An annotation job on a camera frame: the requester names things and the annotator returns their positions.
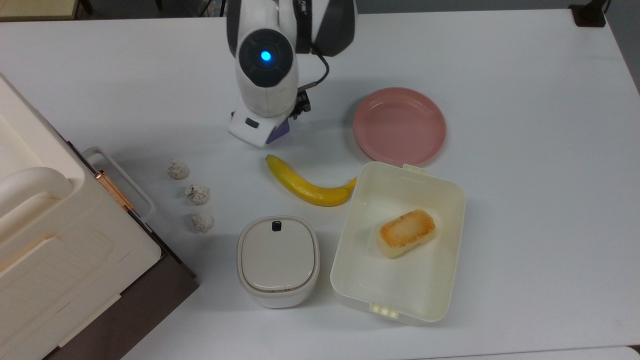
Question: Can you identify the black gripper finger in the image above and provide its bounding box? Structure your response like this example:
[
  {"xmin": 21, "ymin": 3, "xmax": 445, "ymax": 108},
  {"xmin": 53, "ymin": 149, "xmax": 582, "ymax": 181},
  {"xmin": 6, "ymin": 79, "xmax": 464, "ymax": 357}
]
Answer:
[{"xmin": 289, "ymin": 89, "xmax": 312, "ymax": 121}]

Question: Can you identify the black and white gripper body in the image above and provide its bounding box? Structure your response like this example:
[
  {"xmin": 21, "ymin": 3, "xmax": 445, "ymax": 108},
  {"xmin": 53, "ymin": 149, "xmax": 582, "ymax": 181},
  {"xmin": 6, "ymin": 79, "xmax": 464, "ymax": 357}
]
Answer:
[{"xmin": 228, "ymin": 102, "xmax": 291, "ymax": 148}]

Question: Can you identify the blue purple cube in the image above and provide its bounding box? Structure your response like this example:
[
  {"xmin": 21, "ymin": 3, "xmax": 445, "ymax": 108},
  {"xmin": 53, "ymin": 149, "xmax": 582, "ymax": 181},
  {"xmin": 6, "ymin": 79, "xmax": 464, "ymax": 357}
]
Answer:
[{"xmin": 265, "ymin": 117, "xmax": 291, "ymax": 146}]

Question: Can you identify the pink round plate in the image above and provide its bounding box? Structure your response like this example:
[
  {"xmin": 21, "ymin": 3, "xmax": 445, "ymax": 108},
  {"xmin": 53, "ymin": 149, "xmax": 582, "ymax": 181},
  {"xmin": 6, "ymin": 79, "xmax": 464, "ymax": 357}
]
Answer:
[{"xmin": 353, "ymin": 87, "xmax": 447, "ymax": 168}]

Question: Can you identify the crumpled grey white ball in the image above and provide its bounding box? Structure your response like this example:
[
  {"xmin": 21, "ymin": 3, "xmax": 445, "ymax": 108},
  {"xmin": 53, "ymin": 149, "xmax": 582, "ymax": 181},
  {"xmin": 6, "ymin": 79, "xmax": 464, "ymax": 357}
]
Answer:
[
  {"xmin": 191, "ymin": 211, "xmax": 215, "ymax": 234},
  {"xmin": 185, "ymin": 184, "xmax": 210, "ymax": 206},
  {"xmin": 167, "ymin": 158, "xmax": 190, "ymax": 180}
]

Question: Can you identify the yellow banana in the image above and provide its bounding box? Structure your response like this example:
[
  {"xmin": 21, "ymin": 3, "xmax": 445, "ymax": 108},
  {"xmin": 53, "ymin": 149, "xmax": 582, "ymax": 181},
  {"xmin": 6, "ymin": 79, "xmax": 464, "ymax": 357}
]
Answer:
[{"xmin": 265, "ymin": 154, "xmax": 358, "ymax": 207}]

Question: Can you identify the small cream lidded container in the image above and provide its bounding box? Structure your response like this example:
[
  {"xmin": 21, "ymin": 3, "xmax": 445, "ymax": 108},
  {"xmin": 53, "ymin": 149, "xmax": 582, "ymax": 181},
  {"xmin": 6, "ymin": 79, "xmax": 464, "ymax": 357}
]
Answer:
[{"xmin": 236, "ymin": 215, "xmax": 321, "ymax": 309}]

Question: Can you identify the copper metal bar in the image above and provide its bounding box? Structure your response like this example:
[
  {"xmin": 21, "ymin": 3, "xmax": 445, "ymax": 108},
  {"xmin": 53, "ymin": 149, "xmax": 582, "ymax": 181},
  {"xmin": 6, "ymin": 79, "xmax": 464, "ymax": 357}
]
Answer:
[{"xmin": 94, "ymin": 170, "xmax": 135, "ymax": 213}]

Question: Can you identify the toasted bread piece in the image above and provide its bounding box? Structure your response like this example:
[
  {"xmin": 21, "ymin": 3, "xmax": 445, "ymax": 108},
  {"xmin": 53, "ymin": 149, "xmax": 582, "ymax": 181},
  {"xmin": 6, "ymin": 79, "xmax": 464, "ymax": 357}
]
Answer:
[{"xmin": 376, "ymin": 209, "xmax": 436, "ymax": 259}]

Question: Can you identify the cream plastic open container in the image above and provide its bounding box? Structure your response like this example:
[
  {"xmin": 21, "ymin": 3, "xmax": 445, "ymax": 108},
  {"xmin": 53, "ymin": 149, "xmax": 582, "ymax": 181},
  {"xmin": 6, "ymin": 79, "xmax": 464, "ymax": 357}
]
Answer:
[{"xmin": 330, "ymin": 161, "xmax": 467, "ymax": 326}]

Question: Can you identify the dark brown oven door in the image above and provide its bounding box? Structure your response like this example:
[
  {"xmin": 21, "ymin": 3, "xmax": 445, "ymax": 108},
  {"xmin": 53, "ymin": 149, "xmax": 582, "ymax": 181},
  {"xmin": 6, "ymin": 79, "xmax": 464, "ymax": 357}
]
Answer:
[{"xmin": 44, "ymin": 140, "xmax": 200, "ymax": 360}]

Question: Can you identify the cream white oven appliance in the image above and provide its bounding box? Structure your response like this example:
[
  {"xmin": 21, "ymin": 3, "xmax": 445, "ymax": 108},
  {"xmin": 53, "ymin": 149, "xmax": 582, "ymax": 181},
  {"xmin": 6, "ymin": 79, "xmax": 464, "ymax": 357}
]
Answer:
[{"xmin": 0, "ymin": 74, "xmax": 163, "ymax": 360}]

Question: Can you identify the yellow side table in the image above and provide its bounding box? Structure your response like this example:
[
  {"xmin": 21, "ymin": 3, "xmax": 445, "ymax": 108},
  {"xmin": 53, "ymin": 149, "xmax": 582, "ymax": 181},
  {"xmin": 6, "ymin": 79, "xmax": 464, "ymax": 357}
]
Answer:
[{"xmin": 0, "ymin": 0, "xmax": 82, "ymax": 21}]

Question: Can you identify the black table clamp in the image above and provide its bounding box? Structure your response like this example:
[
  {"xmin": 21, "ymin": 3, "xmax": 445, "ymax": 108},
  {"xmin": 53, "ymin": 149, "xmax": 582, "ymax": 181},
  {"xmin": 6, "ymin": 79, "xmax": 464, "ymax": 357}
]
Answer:
[{"xmin": 568, "ymin": 0, "xmax": 609, "ymax": 28}]

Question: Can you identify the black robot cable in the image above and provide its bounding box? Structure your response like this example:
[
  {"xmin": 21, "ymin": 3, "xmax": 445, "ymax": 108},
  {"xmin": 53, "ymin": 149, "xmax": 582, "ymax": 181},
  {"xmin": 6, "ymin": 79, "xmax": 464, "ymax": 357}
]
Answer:
[{"xmin": 298, "ymin": 44, "xmax": 331, "ymax": 91}]

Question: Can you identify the white oven door handle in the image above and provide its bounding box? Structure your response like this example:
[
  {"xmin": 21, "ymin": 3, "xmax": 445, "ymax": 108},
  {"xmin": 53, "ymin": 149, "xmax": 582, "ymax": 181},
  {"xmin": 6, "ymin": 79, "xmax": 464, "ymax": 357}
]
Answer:
[{"xmin": 81, "ymin": 146, "xmax": 157, "ymax": 222}]

